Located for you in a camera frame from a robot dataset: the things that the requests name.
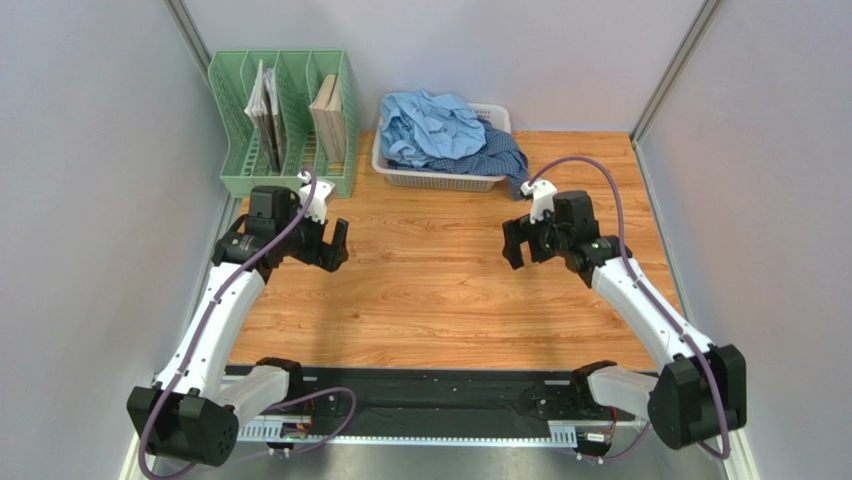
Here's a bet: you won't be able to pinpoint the light blue long sleeve shirt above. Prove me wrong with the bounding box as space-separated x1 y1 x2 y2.
379 90 486 167

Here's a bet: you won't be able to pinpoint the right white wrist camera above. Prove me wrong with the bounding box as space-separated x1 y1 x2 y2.
520 179 558 224

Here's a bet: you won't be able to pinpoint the dark blue checkered shirt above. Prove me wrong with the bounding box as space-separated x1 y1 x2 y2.
383 119 529 201

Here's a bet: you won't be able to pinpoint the white plastic basket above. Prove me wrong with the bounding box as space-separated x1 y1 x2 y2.
371 103 512 192

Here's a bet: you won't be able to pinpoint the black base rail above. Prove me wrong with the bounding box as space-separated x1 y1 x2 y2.
230 366 644 463

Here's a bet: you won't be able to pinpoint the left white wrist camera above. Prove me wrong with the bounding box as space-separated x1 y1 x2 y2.
297 173 337 225

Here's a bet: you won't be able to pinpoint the grey magazines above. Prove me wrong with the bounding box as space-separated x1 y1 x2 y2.
244 60 287 174

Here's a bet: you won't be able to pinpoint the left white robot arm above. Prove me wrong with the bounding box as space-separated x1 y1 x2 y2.
127 179 348 467

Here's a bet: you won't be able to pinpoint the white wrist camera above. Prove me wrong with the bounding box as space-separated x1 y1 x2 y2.
520 179 558 224
297 173 337 225

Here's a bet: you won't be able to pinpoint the beige books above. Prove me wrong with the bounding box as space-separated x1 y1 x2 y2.
309 75 347 171

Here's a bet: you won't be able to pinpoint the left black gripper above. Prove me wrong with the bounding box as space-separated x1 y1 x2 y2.
276 200 348 273

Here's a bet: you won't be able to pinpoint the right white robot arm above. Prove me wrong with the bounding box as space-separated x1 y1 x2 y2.
502 180 747 451

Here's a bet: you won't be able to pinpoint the green file organizer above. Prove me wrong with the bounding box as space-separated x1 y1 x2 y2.
208 49 360 198

